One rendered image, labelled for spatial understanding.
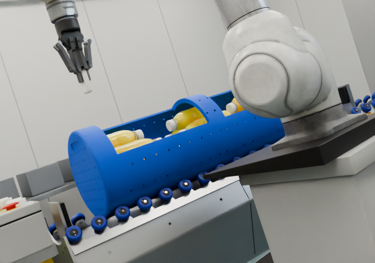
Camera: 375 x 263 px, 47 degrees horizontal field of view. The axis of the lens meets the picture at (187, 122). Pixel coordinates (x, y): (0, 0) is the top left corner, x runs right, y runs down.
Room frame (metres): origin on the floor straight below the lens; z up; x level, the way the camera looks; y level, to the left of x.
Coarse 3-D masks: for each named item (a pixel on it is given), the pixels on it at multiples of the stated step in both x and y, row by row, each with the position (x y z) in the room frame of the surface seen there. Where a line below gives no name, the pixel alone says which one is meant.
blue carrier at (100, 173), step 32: (192, 96) 1.52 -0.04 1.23; (224, 96) 1.73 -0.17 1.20; (96, 128) 1.29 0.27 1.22; (128, 128) 1.51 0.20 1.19; (160, 128) 1.60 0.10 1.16; (192, 128) 1.37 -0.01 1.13; (224, 128) 1.43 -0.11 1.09; (256, 128) 1.50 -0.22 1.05; (96, 160) 1.20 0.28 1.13; (128, 160) 1.24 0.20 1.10; (160, 160) 1.29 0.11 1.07; (192, 160) 1.36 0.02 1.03; (224, 160) 1.46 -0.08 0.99; (96, 192) 1.28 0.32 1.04; (128, 192) 1.25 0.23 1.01
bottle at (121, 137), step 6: (114, 132) 1.38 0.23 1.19; (120, 132) 1.38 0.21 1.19; (126, 132) 1.38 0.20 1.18; (132, 132) 1.40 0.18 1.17; (114, 138) 1.35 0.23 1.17; (120, 138) 1.36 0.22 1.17; (126, 138) 1.37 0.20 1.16; (132, 138) 1.38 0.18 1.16; (138, 138) 1.41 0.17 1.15; (114, 144) 1.35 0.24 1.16; (120, 144) 1.36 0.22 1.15
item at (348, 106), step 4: (348, 84) 1.92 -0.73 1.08; (340, 88) 1.92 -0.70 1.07; (344, 88) 1.91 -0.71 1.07; (348, 88) 1.92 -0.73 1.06; (340, 92) 1.92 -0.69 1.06; (344, 92) 1.91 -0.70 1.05; (348, 92) 1.91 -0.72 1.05; (340, 96) 1.93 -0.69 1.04; (344, 96) 1.91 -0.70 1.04; (348, 96) 1.91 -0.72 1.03; (352, 96) 1.92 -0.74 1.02; (344, 100) 1.92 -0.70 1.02; (348, 100) 1.91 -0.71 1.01; (352, 100) 1.92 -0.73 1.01; (344, 104) 1.94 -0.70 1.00; (348, 104) 1.93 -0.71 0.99; (352, 104) 1.91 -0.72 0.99; (348, 108) 1.93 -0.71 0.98
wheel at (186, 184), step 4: (180, 180) 1.37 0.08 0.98; (184, 180) 1.37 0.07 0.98; (188, 180) 1.37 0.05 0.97; (180, 184) 1.36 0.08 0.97; (184, 184) 1.36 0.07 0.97; (188, 184) 1.36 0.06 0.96; (180, 188) 1.35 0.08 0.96; (184, 188) 1.35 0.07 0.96; (188, 188) 1.35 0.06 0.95; (184, 192) 1.36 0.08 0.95
